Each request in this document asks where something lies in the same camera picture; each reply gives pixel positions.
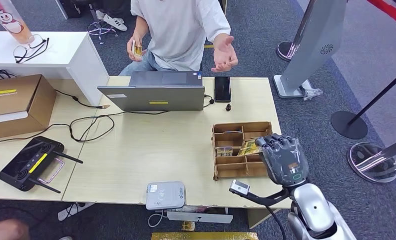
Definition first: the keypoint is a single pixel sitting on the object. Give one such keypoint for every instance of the black cabinet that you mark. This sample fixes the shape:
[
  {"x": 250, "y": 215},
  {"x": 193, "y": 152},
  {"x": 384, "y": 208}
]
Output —
[{"x": 72, "y": 8}]

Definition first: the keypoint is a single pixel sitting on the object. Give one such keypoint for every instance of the person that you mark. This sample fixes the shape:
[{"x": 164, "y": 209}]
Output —
[
  {"x": 181, "y": 26},
  {"x": 116, "y": 5},
  {"x": 6, "y": 230}
]

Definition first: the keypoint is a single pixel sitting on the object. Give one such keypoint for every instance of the black tablet controller with antennas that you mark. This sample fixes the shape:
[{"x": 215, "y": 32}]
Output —
[{"x": 29, "y": 164}]

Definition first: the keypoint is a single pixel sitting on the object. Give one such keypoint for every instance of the grey card reader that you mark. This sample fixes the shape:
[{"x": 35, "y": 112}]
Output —
[{"x": 165, "y": 195}]

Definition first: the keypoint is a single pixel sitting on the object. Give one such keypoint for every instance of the snowman print drink cup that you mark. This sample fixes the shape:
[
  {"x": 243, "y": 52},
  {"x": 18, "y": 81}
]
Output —
[{"x": 10, "y": 23}]

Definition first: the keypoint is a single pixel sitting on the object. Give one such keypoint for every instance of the gold floor plate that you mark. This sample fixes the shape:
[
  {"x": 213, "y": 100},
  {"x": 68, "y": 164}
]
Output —
[{"x": 201, "y": 236}]

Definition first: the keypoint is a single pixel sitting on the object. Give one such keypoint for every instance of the grey laptop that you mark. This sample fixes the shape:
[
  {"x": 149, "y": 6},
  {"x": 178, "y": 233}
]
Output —
[{"x": 151, "y": 97}]

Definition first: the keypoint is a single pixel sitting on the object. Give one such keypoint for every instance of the wooden card organizer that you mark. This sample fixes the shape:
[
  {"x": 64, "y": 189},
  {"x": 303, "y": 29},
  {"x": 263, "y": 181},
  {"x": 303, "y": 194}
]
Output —
[{"x": 231, "y": 165}]

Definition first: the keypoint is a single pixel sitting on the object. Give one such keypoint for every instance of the brown cardboard box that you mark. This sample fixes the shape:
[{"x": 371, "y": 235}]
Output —
[{"x": 15, "y": 102}]

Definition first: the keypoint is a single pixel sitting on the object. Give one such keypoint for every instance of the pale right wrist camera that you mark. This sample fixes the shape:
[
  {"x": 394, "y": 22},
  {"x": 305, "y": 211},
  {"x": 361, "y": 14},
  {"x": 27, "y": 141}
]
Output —
[{"x": 240, "y": 187}]

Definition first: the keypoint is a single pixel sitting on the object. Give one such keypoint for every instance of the person's right forearm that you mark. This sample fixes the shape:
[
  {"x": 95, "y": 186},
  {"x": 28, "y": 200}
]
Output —
[{"x": 141, "y": 28}]

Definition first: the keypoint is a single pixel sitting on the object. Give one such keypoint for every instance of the yellow tree print ID card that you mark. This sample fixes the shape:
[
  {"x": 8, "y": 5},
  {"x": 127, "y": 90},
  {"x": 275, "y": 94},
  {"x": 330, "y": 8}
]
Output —
[{"x": 138, "y": 51}]

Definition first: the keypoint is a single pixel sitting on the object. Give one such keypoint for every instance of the black smartphone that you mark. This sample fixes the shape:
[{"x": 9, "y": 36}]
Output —
[{"x": 222, "y": 89}]

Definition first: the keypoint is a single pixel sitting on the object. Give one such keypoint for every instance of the person's right hand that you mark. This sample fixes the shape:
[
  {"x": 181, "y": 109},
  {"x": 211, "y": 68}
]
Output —
[{"x": 134, "y": 41}]

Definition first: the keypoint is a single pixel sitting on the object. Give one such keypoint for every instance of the red barrier belt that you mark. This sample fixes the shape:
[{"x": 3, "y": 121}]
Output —
[{"x": 388, "y": 11}]

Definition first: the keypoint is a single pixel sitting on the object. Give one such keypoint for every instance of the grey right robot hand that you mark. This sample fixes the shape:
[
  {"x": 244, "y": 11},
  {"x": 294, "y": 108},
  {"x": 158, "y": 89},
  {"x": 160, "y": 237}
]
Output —
[{"x": 285, "y": 162}]

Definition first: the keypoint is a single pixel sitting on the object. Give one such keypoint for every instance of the person's left hand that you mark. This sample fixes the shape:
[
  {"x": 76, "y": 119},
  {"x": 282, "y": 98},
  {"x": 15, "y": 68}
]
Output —
[{"x": 224, "y": 54}]

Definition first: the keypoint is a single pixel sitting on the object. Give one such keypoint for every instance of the black stanchion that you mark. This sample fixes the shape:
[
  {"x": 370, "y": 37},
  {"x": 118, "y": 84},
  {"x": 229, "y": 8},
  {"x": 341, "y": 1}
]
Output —
[{"x": 348, "y": 125}]

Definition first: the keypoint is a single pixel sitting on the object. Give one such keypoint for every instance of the black frame eyeglasses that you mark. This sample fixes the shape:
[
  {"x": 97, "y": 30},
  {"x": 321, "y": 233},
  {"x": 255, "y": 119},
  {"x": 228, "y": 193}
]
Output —
[{"x": 19, "y": 59}]

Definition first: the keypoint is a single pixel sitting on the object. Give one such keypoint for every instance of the clear plastic bag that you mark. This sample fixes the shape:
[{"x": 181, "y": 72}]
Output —
[{"x": 310, "y": 92}]

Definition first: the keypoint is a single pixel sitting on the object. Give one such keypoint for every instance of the chrome stool base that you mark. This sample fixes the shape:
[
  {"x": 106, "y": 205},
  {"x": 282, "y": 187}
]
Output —
[{"x": 98, "y": 30}]

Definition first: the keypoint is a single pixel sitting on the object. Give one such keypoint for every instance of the small gold piece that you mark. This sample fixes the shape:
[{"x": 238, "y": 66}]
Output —
[{"x": 188, "y": 226}]

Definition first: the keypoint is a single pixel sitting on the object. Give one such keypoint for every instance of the white cabinet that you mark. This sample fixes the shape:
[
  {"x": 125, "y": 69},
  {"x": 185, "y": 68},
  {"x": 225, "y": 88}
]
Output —
[{"x": 62, "y": 53}]

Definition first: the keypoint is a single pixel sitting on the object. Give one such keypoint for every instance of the white flat bracket plate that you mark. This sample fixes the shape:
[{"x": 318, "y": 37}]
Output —
[{"x": 201, "y": 217}]

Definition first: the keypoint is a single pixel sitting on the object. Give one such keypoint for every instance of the chrome stanchion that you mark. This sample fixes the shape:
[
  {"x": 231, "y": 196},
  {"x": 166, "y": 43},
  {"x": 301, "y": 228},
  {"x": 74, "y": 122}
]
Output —
[
  {"x": 371, "y": 164},
  {"x": 285, "y": 51}
]

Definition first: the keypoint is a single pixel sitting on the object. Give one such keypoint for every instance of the small black knob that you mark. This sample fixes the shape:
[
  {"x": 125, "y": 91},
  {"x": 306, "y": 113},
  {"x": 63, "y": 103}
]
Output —
[{"x": 228, "y": 107}]

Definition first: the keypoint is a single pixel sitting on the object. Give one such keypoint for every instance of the grey kiosk stand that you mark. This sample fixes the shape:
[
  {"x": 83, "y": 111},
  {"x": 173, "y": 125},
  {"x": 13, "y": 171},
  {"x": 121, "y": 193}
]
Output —
[{"x": 313, "y": 43}]

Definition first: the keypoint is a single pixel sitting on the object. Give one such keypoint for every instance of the white sneaker black stripes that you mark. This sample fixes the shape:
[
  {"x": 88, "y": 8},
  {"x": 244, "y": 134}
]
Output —
[
  {"x": 100, "y": 14},
  {"x": 115, "y": 22}
]

